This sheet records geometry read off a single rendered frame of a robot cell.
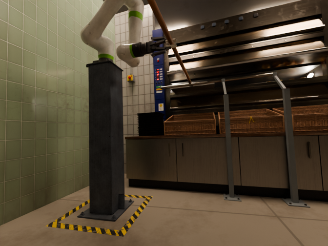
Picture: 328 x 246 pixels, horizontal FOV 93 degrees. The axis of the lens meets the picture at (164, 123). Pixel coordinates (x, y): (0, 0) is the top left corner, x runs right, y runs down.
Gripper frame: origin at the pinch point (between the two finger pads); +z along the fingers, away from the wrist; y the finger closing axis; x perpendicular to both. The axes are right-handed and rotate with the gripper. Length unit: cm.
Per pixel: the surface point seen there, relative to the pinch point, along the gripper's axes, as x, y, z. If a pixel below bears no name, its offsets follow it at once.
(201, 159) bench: -65, 86, 12
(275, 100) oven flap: -114, 24, 95
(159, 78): -117, -19, -46
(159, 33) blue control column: -117, -88, -45
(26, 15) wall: 7, -44, -124
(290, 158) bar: -59, 82, 84
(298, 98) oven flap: -114, 24, 118
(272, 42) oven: -119, -47, 97
